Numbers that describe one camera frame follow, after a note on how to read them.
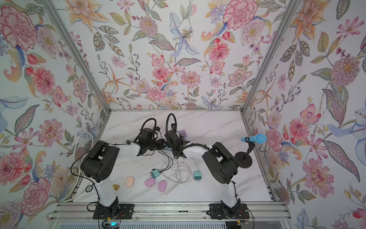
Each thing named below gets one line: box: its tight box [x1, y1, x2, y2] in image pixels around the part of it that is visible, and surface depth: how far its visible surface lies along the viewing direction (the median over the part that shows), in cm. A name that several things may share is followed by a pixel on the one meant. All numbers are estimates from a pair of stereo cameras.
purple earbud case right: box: [158, 179, 167, 192], surface depth 85 cm
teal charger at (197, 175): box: [193, 170, 202, 183], surface depth 86 cm
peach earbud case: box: [125, 176, 135, 188], surface depth 85 cm
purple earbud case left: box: [144, 177, 156, 188], surface depth 85 cm
